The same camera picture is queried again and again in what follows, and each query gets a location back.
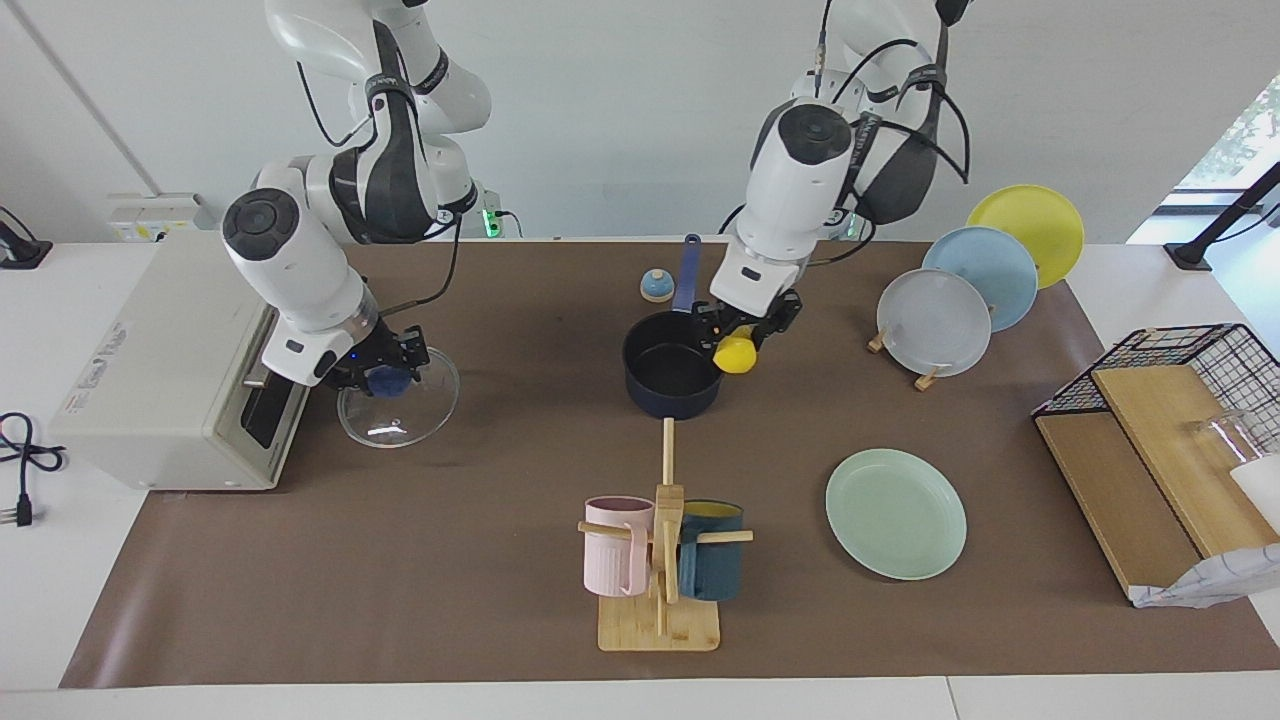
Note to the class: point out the black clamp stand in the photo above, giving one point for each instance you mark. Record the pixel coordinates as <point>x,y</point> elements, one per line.
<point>1190,253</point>

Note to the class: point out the clear glass cup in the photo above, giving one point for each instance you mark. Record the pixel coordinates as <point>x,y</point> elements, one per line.
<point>1225,435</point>

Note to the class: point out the dark wooden board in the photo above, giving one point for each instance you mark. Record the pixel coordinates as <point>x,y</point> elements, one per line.
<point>1120,500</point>

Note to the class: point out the wooden plate rack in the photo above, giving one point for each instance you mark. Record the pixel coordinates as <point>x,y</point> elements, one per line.
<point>926,379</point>

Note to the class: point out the dark teal mug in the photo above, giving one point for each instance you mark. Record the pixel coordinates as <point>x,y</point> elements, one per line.
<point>715,570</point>

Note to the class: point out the black desk mount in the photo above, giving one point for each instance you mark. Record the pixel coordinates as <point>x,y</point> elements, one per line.
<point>22,255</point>

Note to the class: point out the light blue plate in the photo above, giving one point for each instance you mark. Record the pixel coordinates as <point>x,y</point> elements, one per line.
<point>990,270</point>

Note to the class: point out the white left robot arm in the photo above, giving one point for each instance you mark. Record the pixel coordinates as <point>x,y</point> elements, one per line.
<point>800,170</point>

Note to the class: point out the dark blue saucepan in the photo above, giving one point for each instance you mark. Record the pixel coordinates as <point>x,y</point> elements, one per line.
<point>665,375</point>

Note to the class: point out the white plastic cup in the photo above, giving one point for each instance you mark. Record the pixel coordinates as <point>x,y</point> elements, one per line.
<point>1262,490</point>

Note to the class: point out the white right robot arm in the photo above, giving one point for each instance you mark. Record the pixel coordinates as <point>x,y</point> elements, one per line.
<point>300,270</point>

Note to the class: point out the yellow plate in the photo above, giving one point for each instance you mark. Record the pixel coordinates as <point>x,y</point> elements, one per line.
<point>1035,215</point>

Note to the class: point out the blue wooden service bell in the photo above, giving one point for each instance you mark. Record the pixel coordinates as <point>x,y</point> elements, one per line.
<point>657,288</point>

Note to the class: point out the pink ribbed mug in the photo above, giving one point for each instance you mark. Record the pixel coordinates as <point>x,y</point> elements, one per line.
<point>612,555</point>

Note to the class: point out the grey plate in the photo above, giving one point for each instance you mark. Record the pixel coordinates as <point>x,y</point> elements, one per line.
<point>930,320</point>

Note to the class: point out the white checked cloth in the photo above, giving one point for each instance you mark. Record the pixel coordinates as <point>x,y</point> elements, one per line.
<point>1220,580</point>

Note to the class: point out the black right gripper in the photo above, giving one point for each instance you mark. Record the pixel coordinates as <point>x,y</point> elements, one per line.
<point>385,348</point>

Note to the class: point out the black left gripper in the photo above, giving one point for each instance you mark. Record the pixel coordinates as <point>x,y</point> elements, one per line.
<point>750,312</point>

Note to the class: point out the brown table mat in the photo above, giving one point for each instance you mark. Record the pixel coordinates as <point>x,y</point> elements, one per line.
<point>480,560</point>

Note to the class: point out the beige toaster oven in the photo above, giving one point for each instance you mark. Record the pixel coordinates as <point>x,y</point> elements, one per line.
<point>160,380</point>

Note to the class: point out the wooden mug tree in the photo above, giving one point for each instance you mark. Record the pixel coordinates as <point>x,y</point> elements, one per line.
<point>660,625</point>

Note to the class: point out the mint green plate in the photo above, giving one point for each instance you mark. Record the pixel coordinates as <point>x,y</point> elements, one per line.
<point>895,515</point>

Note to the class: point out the glass lid blue knob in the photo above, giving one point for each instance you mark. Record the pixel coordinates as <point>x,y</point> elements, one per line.
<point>400,420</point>

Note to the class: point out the light wooden cutting board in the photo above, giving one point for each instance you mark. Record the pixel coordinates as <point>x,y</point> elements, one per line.
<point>1170,440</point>

